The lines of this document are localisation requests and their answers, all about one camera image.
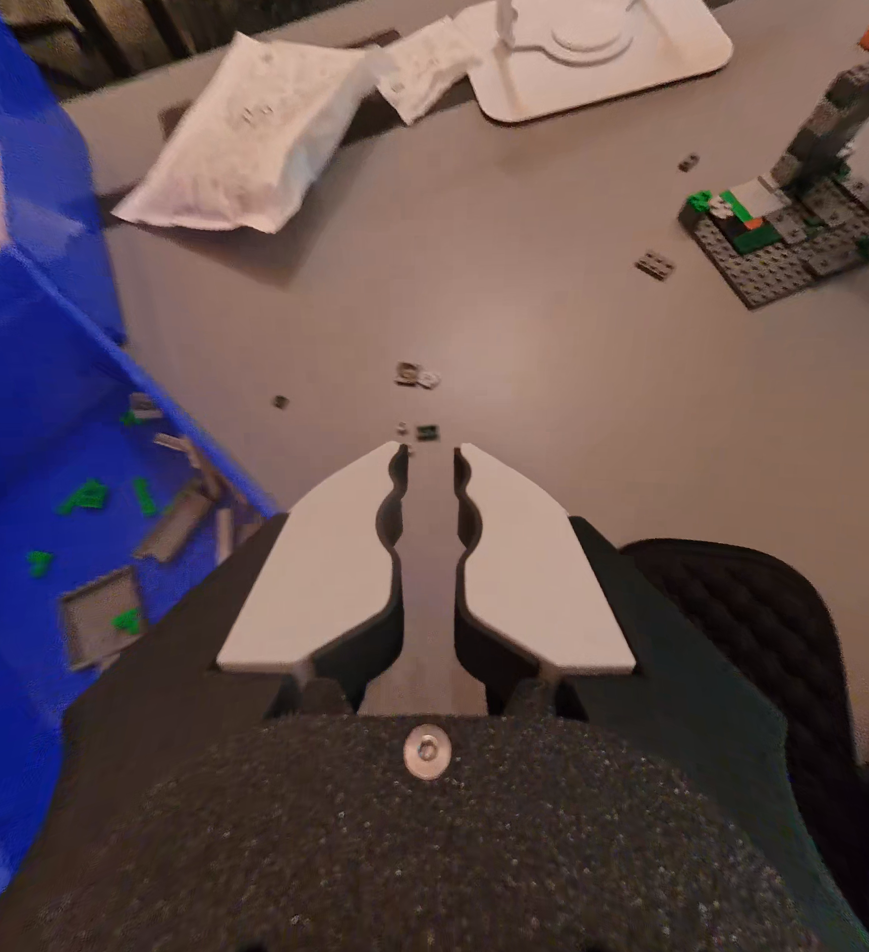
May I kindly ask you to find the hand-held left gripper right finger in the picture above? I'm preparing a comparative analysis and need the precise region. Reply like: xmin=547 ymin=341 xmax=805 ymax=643
xmin=452 ymin=442 xmax=639 ymax=709

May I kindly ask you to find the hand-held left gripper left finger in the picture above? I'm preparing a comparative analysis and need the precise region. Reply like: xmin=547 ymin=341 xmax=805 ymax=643
xmin=216 ymin=441 xmax=412 ymax=709

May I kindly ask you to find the large blue divided bin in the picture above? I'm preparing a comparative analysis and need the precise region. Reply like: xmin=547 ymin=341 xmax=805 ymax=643
xmin=0 ymin=249 xmax=284 ymax=923

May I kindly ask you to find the grey toy brick model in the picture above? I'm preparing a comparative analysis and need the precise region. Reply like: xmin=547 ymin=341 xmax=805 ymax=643
xmin=677 ymin=48 xmax=869 ymax=310

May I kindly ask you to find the grey desk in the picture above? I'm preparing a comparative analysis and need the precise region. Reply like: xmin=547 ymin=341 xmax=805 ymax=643
xmin=62 ymin=0 xmax=869 ymax=760

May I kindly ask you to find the black chair armrest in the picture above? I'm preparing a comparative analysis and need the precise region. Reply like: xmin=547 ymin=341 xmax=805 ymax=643
xmin=616 ymin=539 xmax=869 ymax=893

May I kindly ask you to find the pile of loose toy bricks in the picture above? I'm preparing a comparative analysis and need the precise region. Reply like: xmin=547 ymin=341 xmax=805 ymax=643
xmin=25 ymin=390 xmax=258 ymax=672

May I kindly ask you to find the white book stand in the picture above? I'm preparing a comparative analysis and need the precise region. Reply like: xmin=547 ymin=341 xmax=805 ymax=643
xmin=453 ymin=0 xmax=735 ymax=124

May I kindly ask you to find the small white paper bag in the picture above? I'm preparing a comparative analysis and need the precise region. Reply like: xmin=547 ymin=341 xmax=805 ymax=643
xmin=373 ymin=16 xmax=496 ymax=126

